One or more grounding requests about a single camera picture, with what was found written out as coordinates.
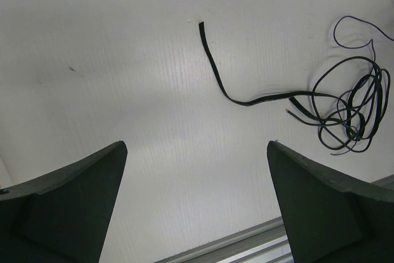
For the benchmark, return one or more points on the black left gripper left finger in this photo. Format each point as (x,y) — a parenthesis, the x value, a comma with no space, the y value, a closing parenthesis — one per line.
(63,216)

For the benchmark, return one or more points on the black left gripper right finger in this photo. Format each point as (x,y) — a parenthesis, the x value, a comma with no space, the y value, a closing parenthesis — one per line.
(330,216)

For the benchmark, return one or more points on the aluminium mounting rail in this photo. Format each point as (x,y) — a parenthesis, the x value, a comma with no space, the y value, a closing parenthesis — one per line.
(265,242)

